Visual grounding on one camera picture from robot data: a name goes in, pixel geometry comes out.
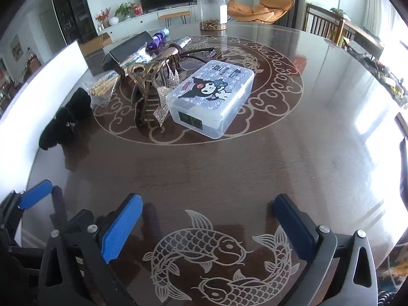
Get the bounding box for bag of wooden sticks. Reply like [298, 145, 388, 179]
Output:
[81, 69, 122, 107]

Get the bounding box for dark frame glasses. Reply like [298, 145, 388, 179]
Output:
[178, 46, 216, 71]

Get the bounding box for cluttered wooden sideboard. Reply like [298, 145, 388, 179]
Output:
[342, 18, 408, 109]

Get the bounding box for rhinestone bow hair clip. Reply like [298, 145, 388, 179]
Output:
[152, 67, 181, 127]

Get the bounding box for white door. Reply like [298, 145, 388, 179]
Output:
[39, 8, 55, 55]

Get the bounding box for clear plastic jar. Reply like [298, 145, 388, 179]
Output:
[196, 0, 229, 32]

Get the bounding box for silver striped packet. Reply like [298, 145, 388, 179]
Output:
[120, 50, 155, 71]

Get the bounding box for framed wall picture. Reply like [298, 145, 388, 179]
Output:
[9, 34, 25, 61]

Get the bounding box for wooden stool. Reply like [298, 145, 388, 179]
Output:
[157, 10, 192, 26]

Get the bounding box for gold hair claw clip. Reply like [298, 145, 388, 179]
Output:
[123, 62, 151, 85]

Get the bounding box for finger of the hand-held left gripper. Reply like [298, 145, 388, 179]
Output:
[0, 180, 54, 230]
[50, 186, 95, 235]

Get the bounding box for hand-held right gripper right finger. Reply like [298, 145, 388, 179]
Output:
[272, 193, 380, 306]

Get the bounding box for black display cabinet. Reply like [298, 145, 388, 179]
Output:
[50, 0, 98, 44]

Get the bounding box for wooden chair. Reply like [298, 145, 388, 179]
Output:
[305, 3, 347, 47]

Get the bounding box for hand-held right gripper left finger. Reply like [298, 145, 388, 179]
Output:
[37, 193, 144, 306]

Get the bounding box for white television console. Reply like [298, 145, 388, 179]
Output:
[97, 4, 231, 39]

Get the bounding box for white panel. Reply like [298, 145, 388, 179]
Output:
[0, 40, 90, 198]

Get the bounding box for leafy potted plant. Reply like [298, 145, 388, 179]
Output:
[114, 2, 136, 19]

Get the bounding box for red flowers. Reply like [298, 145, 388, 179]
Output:
[95, 8, 112, 29]

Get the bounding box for clear cartoon print storage box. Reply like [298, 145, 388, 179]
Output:
[166, 60, 256, 140]

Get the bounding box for dark brown hair claw clip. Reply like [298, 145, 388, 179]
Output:
[157, 46, 185, 80]

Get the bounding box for purple toy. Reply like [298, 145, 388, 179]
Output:
[147, 28, 169, 50]

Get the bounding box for black rectangular box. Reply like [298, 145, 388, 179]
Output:
[101, 31, 154, 71]

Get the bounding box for orange lounge chair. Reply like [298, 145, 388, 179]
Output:
[226, 0, 296, 25]

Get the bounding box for black fuzzy scrunchie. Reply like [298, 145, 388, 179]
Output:
[39, 107, 78, 150]
[68, 88, 93, 119]

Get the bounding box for cardboard box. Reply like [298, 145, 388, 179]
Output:
[79, 33, 113, 55]

